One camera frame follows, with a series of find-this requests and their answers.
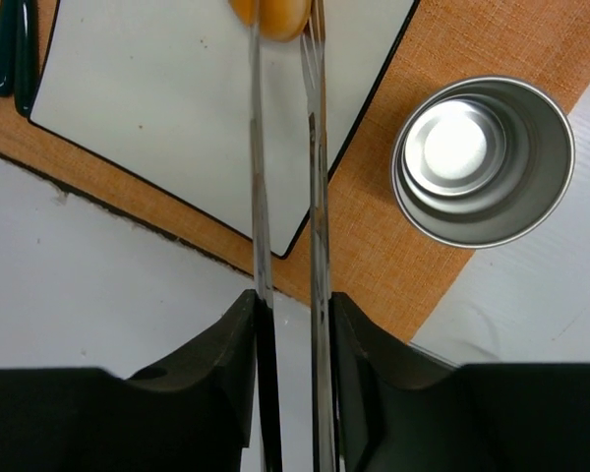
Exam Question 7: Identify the white square plate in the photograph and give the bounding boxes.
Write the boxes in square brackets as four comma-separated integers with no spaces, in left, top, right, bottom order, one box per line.
[30,1,418,258]

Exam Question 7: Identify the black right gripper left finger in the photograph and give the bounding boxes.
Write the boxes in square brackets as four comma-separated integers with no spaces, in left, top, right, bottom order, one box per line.
[0,290,258,471]

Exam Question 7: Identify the round orange bread roll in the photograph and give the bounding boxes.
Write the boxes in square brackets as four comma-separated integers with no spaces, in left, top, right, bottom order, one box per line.
[228,0,312,42]

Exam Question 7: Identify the metal serving tongs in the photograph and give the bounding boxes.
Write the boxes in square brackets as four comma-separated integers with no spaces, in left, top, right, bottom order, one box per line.
[250,1,339,471]

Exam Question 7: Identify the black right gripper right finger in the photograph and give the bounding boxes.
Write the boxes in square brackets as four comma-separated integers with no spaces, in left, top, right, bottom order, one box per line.
[331,293,590,471]

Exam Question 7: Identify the metal cup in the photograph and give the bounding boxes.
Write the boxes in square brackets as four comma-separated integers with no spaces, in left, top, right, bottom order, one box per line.
[390,76,575,250]

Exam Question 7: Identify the orange cloth placemat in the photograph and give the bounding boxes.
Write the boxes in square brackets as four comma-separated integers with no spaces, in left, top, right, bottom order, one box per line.
[0,1,590,339]

